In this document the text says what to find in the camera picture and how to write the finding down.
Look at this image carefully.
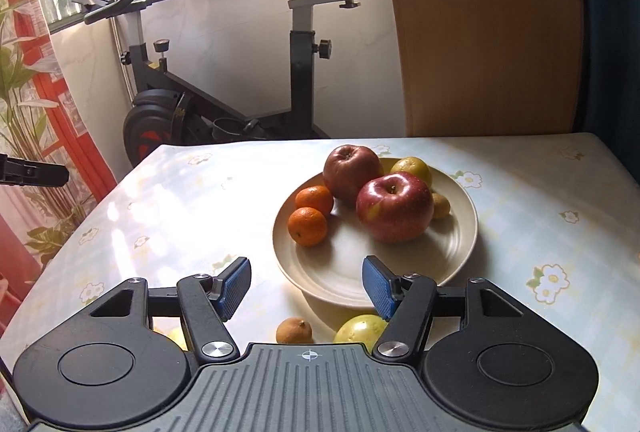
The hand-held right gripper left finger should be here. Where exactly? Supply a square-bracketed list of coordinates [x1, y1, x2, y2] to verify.
[89, 256, 252, 365]

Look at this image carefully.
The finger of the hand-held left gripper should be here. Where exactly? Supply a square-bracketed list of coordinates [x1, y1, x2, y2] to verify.
[0, 154, 70, 188]

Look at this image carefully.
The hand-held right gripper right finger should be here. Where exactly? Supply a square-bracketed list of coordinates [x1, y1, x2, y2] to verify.
[362, 255, 523, 359]

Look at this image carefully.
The cream round plate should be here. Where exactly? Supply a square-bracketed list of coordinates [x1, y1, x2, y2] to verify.
[272, 157, 479, 310]

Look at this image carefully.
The small brown round fruit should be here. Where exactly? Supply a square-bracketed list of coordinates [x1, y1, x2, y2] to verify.
[431, 192, 452, 220]
[276, 317, 315, 345]

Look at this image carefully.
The bright red apple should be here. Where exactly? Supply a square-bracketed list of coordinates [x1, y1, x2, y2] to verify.
[356, 173, 435, 244]

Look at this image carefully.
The small orange mandarin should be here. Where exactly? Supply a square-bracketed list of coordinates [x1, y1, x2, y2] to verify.
[295, 185, 335, 217]
[287, 207, 328, 248]

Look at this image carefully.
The dark red wrinkled apple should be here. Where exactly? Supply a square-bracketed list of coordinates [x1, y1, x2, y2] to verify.
[322, 144, 384, 207]

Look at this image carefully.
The yellow-green citrus fruit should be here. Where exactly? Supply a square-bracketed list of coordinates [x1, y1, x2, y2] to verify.
[390, 156, 433, 189]

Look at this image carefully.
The red floral curtain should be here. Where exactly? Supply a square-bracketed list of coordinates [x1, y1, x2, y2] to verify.
[0, 0, 118, 313]

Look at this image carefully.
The floral tablecloth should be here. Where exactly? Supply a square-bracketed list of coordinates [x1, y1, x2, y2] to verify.
[0, 132, 640, 432]

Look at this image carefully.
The black exercise bike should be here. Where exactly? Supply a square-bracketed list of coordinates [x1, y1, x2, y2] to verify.
[70, 0, 371, 170]

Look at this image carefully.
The wooden board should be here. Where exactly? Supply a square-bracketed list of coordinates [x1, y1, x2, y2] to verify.
[372, 0, 586, 138]

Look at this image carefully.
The dark blue curtain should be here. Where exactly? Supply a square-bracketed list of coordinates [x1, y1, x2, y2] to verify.
[572, 0, 640, 193]

